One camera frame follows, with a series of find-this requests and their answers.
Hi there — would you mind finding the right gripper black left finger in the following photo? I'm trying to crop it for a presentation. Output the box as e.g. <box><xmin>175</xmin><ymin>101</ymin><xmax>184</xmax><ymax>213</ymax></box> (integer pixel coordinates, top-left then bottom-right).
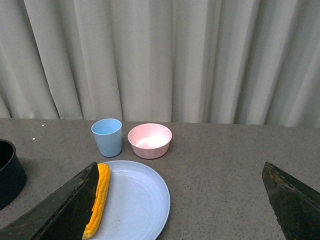
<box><xmin>0</xmin><ymin>162</ymin><xmax>99</xmax><ymax>240</ymax></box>

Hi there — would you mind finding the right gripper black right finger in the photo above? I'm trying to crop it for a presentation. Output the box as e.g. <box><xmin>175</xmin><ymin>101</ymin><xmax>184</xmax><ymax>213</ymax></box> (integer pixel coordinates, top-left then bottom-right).
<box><xmin>262</xmin><ymin>162</ymin><xmax>320</xmax><ymax>240</ymax></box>

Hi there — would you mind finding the yellow corn cob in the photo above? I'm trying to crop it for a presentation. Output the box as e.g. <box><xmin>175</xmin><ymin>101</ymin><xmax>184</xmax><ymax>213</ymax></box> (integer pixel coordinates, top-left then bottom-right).
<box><xmin>82</xmin><ymin>163</ymin><xmax>111</xmax><ymax>240</ymax></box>

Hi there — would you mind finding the dark blue saucepan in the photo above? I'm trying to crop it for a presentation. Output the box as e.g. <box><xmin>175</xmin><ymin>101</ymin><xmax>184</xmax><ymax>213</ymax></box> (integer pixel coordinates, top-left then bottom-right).
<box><xmin>0</xmin><ymin>139</ymin><xmax>27</xmax><ymax>210</ymax></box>

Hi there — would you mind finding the light blue plate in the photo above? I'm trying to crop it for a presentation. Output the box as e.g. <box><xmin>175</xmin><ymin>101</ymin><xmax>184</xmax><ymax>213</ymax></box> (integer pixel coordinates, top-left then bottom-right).
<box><xmin>92</xmin><ymin>160</ymin><xmax>171</xmax><ymax>240</ymax></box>

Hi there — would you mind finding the light blue cup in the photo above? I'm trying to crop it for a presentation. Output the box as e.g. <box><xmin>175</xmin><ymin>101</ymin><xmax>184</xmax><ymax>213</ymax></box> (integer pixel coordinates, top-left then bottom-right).
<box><xmin>91</xmin><ymin>118</ymin><xmax>122</xmax><ymax>158</ymax></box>

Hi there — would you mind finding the pink bowl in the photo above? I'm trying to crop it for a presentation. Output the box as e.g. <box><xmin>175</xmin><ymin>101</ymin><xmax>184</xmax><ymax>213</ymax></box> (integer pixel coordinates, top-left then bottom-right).
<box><xmin>127</xmin><ymin>123</ymin><xmax>173</xmax><ymax>160</ymax></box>

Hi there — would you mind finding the white curtain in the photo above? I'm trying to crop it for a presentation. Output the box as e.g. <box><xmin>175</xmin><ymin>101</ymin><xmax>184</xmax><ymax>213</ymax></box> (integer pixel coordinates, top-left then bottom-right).
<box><xmin>0</xmin><ymin>0</ymin><xmax>320</xmax><ymax>128</ymax></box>

